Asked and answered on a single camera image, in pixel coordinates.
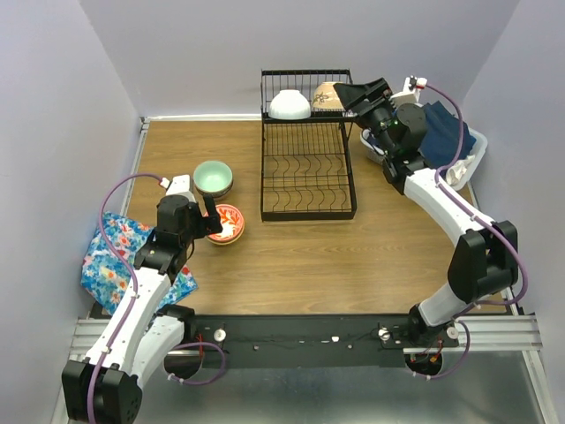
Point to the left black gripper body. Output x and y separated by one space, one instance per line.
198 228

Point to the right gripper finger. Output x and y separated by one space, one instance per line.
361 111
353 95

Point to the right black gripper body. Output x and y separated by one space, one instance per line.
380 118

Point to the red white patterned bowl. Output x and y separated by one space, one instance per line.
232 221

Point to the beige floral bowl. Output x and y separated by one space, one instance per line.
325 97

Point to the mint green bowl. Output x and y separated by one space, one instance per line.
212 177

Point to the white ribbed bowl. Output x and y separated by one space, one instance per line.
289 104

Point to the black wire dish rack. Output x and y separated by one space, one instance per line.
306 172

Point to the yellow dotted teal bowl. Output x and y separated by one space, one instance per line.
224 241

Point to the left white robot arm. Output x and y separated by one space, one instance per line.
106 386

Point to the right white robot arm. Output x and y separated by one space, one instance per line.
485 257

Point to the white plastic basket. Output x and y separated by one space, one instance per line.
478 149

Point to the dark blue folded cloth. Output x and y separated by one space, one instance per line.
441 141

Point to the white crumpled cloth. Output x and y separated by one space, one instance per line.
456 173

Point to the blue floral cloth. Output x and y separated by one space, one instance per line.
103 275

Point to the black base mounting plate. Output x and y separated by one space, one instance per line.
302 341

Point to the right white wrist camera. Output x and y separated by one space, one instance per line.
412 89

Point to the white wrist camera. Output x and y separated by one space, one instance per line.
412 89
182 185

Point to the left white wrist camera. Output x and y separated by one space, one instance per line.
182 185

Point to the aluminium frame rail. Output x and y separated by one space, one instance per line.
474 333

